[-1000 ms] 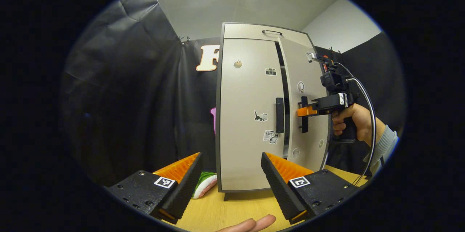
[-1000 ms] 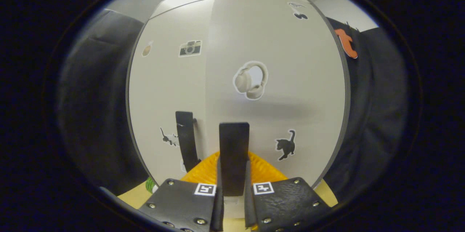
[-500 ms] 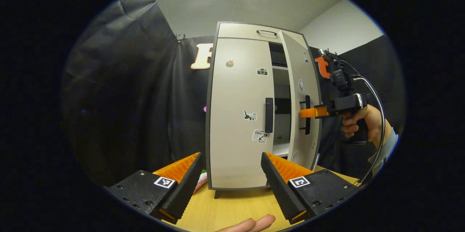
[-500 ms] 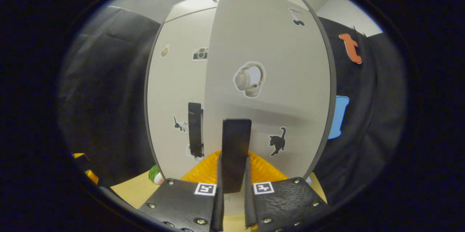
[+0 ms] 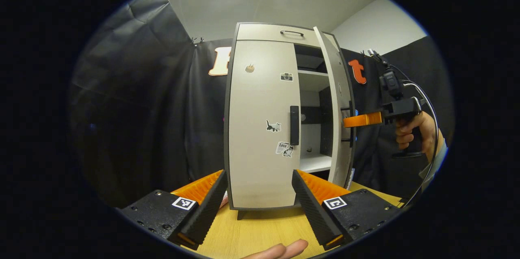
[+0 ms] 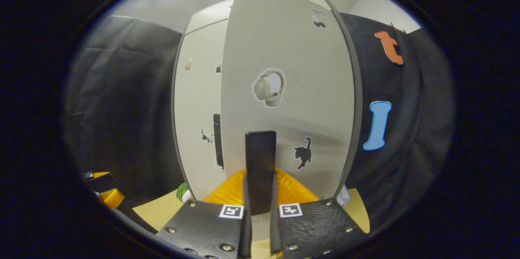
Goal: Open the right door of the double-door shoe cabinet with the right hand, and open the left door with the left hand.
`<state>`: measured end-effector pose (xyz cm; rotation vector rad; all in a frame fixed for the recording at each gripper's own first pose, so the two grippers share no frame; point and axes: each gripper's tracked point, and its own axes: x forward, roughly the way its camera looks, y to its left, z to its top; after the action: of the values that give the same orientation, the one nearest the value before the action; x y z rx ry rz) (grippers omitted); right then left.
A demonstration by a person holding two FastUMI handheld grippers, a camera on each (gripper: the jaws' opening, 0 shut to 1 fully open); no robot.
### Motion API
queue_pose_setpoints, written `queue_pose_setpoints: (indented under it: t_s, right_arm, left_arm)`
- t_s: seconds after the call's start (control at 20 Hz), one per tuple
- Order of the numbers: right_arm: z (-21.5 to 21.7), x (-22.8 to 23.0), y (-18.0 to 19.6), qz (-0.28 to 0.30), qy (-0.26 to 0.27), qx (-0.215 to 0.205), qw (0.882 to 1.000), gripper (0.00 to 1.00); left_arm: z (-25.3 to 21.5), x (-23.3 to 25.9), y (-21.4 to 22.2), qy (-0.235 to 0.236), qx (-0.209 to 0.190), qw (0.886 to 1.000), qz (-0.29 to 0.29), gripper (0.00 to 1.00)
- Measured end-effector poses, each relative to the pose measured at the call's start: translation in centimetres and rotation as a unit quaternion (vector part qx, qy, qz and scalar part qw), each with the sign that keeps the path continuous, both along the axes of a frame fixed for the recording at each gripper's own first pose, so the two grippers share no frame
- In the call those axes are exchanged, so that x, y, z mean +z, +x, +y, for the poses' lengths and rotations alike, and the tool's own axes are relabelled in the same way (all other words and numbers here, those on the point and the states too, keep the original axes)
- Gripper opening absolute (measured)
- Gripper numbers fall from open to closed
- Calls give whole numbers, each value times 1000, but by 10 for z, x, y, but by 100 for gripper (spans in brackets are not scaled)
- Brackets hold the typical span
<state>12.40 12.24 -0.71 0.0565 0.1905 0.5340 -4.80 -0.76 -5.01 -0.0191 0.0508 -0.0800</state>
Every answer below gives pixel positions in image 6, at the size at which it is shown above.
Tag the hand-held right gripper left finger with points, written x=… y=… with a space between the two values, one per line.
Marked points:
x=245 y=242

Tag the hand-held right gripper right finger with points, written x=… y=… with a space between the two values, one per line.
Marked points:
x=275 y=238

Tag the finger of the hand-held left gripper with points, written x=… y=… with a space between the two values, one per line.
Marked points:
x=113 y=198
x=101 y=182

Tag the beige cabinet door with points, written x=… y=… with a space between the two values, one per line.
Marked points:
x=197 y=108
x=284 y=48

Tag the beige double-door shoe cabinet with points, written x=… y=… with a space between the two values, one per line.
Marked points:
x=207 y=17

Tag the green white red soft item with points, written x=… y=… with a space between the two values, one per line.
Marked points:
x=183 y=193

